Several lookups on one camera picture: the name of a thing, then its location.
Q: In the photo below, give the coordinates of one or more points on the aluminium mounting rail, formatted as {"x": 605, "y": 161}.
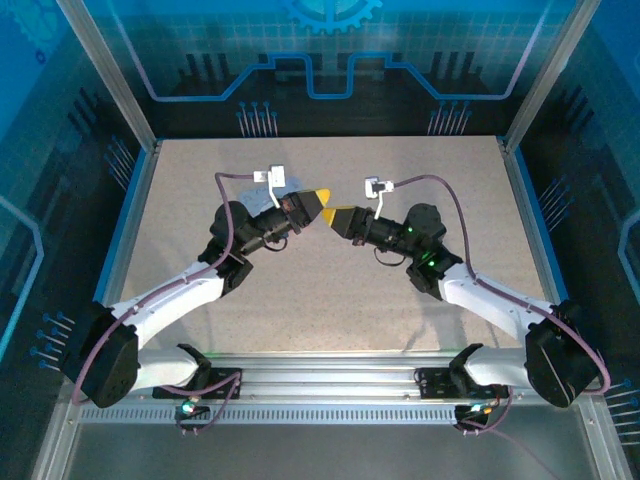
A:
{"x": 325, "y": 375}

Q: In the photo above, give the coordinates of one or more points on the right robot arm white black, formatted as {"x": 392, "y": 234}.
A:
{"x": 480, "y": 295}

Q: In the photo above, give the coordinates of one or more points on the left base connector with light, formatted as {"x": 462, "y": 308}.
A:
{"x": 190, "y": 407}

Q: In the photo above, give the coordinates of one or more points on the aluminium frame post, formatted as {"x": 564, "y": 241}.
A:
{"x": 547, "y": 70}
{"x": 107, "y": 70}

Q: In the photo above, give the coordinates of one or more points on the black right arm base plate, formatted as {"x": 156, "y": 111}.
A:
{"x": 435, "y": 382}

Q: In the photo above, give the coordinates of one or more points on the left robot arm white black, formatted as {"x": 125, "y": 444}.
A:
{"x": 170, "y": 300}

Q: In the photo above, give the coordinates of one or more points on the aluminium side rail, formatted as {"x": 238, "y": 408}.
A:
{"x": 127, "y": 240}
{"x": 537, "y": 225}

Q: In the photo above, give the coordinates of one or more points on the right base connector with light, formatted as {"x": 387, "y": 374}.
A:
{"x": 475, "y": 407}

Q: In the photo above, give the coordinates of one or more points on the base connector with light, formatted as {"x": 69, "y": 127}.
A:
{"x": 190, "y": 407}
{"x": 475, "y": 407}

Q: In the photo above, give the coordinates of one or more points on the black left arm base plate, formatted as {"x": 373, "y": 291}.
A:
{"x": 225, "y": 382}

